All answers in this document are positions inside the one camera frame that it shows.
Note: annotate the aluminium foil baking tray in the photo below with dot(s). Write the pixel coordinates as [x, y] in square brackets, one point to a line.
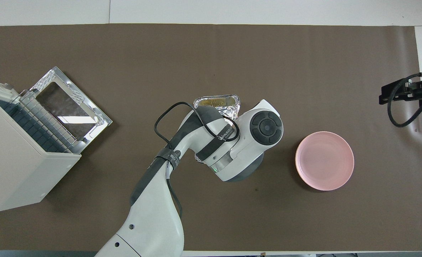
[232, 110]

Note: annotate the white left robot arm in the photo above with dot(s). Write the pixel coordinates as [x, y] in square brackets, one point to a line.
[153, 214]

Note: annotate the cream toaster oven body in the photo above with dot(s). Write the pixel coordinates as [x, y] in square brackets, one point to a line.
[14, 160]

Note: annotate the brown table mat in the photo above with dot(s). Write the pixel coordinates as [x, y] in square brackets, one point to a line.
[303, 71]

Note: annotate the pink round plate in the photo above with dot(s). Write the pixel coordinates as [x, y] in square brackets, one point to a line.
[324, 160]

